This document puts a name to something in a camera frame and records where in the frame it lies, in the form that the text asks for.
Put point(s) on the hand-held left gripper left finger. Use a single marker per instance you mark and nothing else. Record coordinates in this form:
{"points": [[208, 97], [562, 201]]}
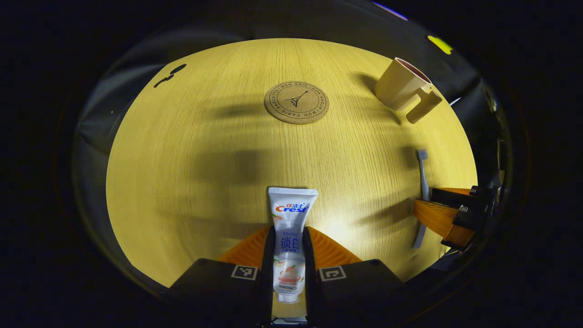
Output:
{"points": [[268, 282]]}

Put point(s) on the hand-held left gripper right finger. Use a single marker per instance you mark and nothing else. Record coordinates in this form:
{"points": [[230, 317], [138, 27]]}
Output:
{"points": [[310, 282]]}

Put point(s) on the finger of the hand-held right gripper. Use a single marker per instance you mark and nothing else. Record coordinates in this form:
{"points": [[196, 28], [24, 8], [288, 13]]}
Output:
{"points": [[451, 197], [439, 221]]}

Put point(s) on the light blue toothbrush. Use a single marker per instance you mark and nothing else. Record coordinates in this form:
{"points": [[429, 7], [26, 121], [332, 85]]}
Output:
{"points": [[423, 177]]}

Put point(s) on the white toothpaste tube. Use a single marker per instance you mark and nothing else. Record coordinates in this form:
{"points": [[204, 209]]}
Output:
{"points": [[291, 214]]}

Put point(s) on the beige cup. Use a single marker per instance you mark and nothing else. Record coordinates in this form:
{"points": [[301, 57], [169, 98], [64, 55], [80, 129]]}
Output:
{"points": [[401, 86]]}

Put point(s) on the round cork coaster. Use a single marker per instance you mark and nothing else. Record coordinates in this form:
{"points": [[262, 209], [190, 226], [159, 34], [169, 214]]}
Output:
{"points": [[296, 102]]}

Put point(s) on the wooden desktop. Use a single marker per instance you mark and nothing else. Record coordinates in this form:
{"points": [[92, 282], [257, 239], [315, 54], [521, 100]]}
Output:
{"points": [[205, 159]]}

